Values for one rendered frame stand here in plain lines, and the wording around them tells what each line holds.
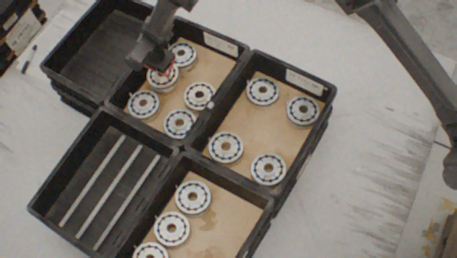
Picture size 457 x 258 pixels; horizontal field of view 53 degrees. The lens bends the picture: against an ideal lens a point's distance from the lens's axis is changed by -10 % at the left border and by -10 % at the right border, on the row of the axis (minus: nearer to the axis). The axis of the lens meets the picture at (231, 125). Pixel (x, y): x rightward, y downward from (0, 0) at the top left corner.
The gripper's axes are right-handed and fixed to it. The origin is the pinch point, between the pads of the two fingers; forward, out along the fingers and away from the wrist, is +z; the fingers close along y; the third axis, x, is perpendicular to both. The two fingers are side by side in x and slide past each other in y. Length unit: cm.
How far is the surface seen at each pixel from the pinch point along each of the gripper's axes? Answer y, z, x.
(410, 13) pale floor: 53, 95, 151
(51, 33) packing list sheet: -65, 18, 3
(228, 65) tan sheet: 13.9, 7.9, 15.9
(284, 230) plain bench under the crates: 55, 21, -21
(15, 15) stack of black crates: -109, 36, 11
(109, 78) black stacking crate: -18.9, 6.7, -7.3
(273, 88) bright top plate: 31.9, 5.4, 13.8
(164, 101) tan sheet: 3.3, 7.1, -5.7
